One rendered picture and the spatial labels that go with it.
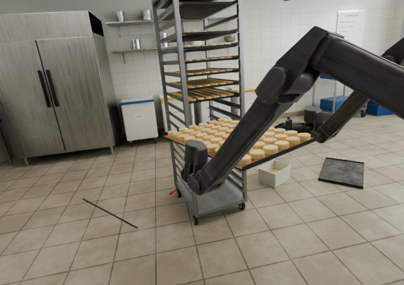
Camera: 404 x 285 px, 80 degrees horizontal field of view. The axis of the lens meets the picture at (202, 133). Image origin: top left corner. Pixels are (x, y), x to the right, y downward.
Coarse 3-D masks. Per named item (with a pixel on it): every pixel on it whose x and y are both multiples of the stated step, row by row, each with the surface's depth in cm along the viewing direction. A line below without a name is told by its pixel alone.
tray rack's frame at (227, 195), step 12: (156, 0) 185; (156, 12) 200; (156, 24) 202; (180, 24) 211; (204, 24) 217; (156, 36) 204; (168, 108) 224; (168, 120) 227; (180, 180) 248; (180, 192) 229; (216, 192) 220; (228, 192) 219; (192, 204) 205; (204, 204) 204; (216, 204) 203; (228, 204) 202; (240, 204) 214; (192, 216) 199
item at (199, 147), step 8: (192, 144) 71; (200, 144) 72; (192, 152) 70; (200, 152) 70; (184, 160) 73; (192, 160) 71; (200, 160) 70; (200, 168) 71; (192, 176) 69; (192, 184) 68; (200, 184) 67
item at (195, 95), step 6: (192, 90) 220; (198, 90) 216; (204, 90) 213; (210, 90) 212; (216, 90) 207; (180, 96) 192; (192, 96) 185; (198, 96) 191; (204, 96) 180; (210, 96) 178; (216, 96) 177; (222, 96) 179
